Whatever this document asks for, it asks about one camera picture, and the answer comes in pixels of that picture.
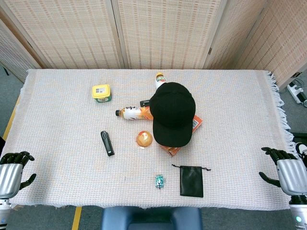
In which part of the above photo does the black drawstring pouch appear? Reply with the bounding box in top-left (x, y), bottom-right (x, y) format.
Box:
top-left (171, 163), bottom-right (212, 198)

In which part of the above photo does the orange drink bottle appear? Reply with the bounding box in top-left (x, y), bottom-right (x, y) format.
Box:
top-left (115, 106), bottom-right (154, 122)

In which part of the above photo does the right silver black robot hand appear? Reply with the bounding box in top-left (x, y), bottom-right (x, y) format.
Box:
top-left (258, 147), bottom-right (307, 197)

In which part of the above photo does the white power strip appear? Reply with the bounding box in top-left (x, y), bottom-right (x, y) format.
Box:
top-left (287, 82), bottom-right (307, 107)

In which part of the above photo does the black baseball cap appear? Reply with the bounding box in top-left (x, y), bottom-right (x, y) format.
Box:
top-left (149, 81), bottom-right (196, 148)

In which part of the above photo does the orange cardboard box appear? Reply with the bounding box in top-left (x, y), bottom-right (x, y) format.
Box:
top-left (164, 115), bottom-right (204, 158)

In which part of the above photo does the white bottle with yellow cap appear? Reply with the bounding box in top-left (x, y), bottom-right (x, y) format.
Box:
top-left (154, 73), bottom-right (168, 91)

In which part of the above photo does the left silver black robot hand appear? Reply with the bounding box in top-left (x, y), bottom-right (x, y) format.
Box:
top-left (0, 150), bottom-right (37, 199)

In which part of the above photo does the orange fruit jelly cup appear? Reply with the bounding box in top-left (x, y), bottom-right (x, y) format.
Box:
top-left (136, 130), bottom-right (154, 148)

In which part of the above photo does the white woven tablecloth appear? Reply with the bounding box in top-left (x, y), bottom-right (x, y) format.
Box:
top-left (9, 69), bottom-right (301, 209)

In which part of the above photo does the green tub with yellow lid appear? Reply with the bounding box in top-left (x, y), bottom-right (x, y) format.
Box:
top-left (92, 84), bottom-right (112, 104)

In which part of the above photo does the black stapler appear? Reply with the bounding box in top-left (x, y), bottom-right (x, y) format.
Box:
top-left (100, 130), bottom-right (115, 157)

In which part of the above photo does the small green packet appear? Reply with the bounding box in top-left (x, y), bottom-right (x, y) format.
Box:
top-left (154, 175), bottom-right (166, 190)

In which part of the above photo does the woven bamboo folding screen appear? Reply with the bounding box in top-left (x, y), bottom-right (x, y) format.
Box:
top-left (0, 0), bottom-right (307, 90)

